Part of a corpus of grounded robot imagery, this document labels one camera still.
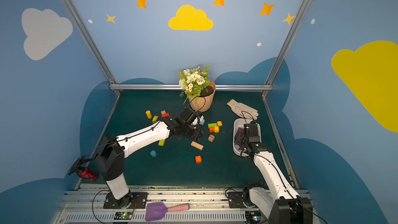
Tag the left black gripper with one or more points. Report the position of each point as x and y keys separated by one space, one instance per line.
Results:
x=193 y=127

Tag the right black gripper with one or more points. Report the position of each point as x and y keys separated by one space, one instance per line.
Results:
x=243 y=138

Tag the white storage bin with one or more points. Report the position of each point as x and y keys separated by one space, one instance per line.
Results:
x=242 y=141

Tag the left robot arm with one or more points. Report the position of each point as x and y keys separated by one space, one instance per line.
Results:
x=110 y=155

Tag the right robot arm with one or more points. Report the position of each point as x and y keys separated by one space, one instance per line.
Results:
x=281 y=203

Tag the pale wooden long block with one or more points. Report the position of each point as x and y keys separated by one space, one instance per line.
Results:
x=197 y=145

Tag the lime green bar block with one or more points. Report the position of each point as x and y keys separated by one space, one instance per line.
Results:
x=161 y=142

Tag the lime green long block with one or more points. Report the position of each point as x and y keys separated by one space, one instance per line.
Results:
x=212 y=125

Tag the wooden number cube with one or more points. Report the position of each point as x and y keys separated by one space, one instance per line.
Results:
x=211 y=138

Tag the white knit work glove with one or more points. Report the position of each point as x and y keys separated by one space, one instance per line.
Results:
x=242 y=110

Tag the orange cube block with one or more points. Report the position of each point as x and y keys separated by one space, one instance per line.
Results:
x=198 y=159

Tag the pink flower pot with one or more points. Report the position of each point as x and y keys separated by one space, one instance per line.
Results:
x=203 y=104

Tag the teal cylinder block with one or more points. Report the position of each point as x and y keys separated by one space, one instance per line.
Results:
x=153 y=153

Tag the white green flower bouquet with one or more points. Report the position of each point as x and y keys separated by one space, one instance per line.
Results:
x=194 y=82

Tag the purple pink toy shovel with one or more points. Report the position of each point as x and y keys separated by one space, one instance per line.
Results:
x=157 y=210

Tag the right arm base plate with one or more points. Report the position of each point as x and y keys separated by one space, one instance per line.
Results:
x=239 y=199

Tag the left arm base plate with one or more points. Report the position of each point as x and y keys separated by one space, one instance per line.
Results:
x=133 y=200

